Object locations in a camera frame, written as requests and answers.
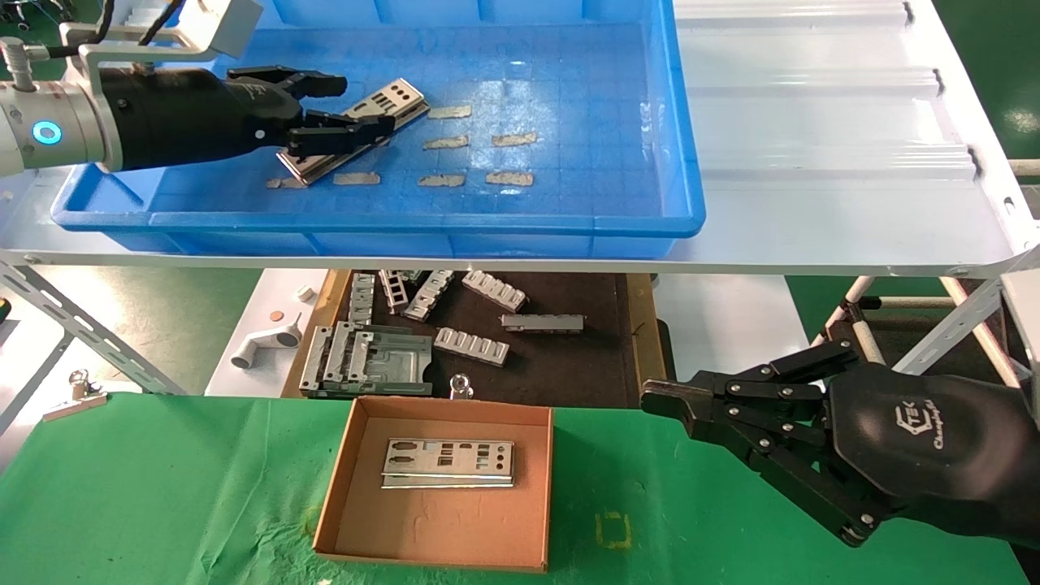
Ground perforated steel shelf brace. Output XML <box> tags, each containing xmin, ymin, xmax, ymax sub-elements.
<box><xmin>0</xmin><ymin>258</ymin><xmax>186</xmax><ymax>397</ymax></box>
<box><xmin>0</xmin><ymin>329</ymin><xmax>78</xmax><ymax>440</ymax></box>

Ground plain grey metal bar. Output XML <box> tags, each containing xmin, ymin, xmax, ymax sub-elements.
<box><xmin>500</xmin><ymin>314</ymin><xmax>586</xmax><ymax>334</ymax></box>

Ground silver metal shield plate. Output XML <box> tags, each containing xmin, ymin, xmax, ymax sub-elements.
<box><xmin>380</xmin><ymin>439</ymin><xmax>516</xmax><ymax>489</ymax></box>
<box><xmin>276</xmin><ymin>77</ymin><xmax>431</xmax><ymax>188</ymax></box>
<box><xmin>276</xmin><ymin>102</ymin><xmax>431</xmax><ymax>188</ymax></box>

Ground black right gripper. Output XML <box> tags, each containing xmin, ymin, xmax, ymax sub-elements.
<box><xmin>640</xmin><ymin>340</ymin><xmax>1040</xmax><ymax>551</ymax></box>

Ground blue plastic tray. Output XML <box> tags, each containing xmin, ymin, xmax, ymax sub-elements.
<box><xmin>51</xmin><ymin>0</ymin><xmax>706</xmax><ymax>259</ymax></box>

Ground tan perforated strut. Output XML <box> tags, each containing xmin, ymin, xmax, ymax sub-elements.
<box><xmin>938</xmin><ymin>276</ymin><xmax>1023</xmax><ymax>389</ymax></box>

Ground grey slotted metal bracket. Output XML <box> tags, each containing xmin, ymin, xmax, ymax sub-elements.
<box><xmin>299</xmin><ymin>325</ymin><xmax>334</xmax><ymax>392</ymax></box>
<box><xmin>348</xmin><ymin>273</ymin><xmax>376</xmax><ymax>326</ymax></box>
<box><xmin>403</xmin><ymin>271</ymin><xmax>456</xmax><ymax>323</ymax></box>
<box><xmin>323</xmin><ymin>322</ymin><xmax>375</xmax><ymax>384</ymax></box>
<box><xmin>379</xmin><ymin>271</ymin><xmax>411</xmax><ymax>316</ymax></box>

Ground grey finned metal part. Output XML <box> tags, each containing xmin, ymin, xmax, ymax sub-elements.
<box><xmin>433</xmin><ymin>327</ymin><xmax>511</xmax><ymax>367</ymax></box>
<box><xmin>461</xmin><ymin>271</ymin><xmax>527</xmax><ymax>314</ymax></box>

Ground large grey metal plate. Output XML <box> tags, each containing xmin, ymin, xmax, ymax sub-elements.
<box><xmin>301</xmin><ymin>323</ymin><xmax>435</xmax><ymax>399</ymax></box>

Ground green table cloth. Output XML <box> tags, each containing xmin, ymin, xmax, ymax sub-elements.
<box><xmin>0</xmin><ymin>392</ymin><xmax>1033</xmax><ymax>585</ymax></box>

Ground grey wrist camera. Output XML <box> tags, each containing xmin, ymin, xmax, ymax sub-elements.
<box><xmin>195</xmin><ymin>0</ymin><xmax>265</xmax><ymax>58</ymax></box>
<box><xmin>1001</xmin><ymin>271</ymin><xmax>1040</xmax><ymax>391</ymax></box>

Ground white pipe rack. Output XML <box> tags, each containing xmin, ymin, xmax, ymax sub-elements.
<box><xmin>812</xmin><ymin>276</ymin><xmax>964</xmax><ymax>368</ymax></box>

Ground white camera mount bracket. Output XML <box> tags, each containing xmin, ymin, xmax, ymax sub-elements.
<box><xmin>61</xmin><ymin>20</ymin><xmax>220</xmax><ymax>90</ymax></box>

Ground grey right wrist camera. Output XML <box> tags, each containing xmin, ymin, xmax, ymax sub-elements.
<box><xmin>1001</xmin><ymin>271</ymin><xmax>1040</xmax><ymax>391</ymax></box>

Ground white angle shelf brace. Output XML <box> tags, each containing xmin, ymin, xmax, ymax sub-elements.
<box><xmin>890</xmin><ymin>248</ymin><xmax>1040</xmax><ymax>375</ymax></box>

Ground white metal shelf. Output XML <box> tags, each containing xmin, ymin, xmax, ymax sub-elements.
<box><xmin>0</xmin><ymin>0</ymin><xmax>1040</xmax><ymax>277</ymax></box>

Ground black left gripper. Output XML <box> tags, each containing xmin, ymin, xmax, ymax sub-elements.
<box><xmin>97</xmin><ymin>65</ymin><xmax>397</xmax><ymax>173</ymax></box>

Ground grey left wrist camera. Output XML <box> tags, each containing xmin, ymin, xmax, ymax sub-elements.
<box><xmin>195</xmin><ymin>0</ymin><xmax>265</xmax><ymax>58</ymax></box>

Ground white pipe fitting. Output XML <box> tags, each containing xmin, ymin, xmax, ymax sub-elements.
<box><xmin>231</xmin><ymin>313</ymin><xmax>303</xmax><ymax>369</ymax></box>

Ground brown cardboard box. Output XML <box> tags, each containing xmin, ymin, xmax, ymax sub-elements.
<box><xmin>313</xmin><ymin>396</ymin><xmax>555</xmax><ymax>574</ymax></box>

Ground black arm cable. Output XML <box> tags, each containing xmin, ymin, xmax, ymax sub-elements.
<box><xmin>45</xmin><ymin>0</ymin><xmax>186</xmax><ymax>62</ymax></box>

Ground wood framed black tray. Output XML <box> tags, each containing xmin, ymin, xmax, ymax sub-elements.
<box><xmin>280</xmin><ymin>271</ymin><xmax>672</xmax><ymax>411</ymax></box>

